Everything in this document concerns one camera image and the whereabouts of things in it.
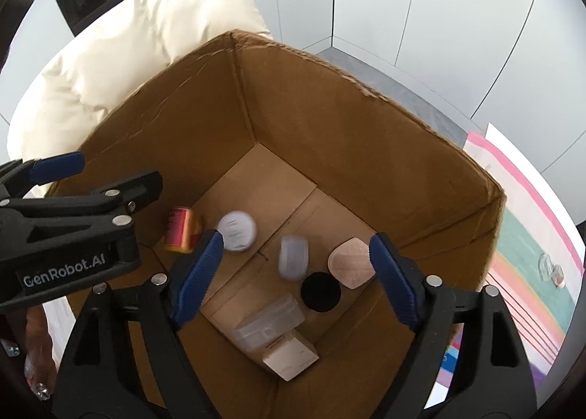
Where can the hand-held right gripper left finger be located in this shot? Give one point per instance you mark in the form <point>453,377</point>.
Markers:
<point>201,279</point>

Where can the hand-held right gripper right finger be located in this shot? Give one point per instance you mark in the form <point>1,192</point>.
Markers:
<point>394,284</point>

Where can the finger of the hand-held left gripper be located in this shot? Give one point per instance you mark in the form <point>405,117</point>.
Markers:
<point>114,194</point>
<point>57,167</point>

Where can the beige makeup puff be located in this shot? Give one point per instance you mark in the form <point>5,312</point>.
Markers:
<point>350,263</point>

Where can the white round compact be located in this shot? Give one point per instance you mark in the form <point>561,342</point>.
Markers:
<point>236,229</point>

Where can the black round disc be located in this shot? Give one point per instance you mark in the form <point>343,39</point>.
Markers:
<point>320,291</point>

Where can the translucent square plastic box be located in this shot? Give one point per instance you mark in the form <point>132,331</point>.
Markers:
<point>268,323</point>

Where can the clear oval plastic case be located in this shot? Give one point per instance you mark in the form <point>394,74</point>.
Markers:
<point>293,256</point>

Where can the brown cardboard box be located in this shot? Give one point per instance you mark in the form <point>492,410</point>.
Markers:
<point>320,126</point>

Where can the person's left hand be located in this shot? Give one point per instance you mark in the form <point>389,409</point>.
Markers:
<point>40,341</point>

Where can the red and yellow can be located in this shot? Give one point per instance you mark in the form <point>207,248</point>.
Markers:
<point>181,229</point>

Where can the small beige carton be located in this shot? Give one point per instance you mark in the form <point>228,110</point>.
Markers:
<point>290,355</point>

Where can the cream padded cushion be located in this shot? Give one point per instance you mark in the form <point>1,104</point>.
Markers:
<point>114,57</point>

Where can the striped pastel cloth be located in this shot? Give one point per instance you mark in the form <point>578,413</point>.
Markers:
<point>526,254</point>

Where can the small glass bottle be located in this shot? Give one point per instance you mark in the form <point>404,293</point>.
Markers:
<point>549,269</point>

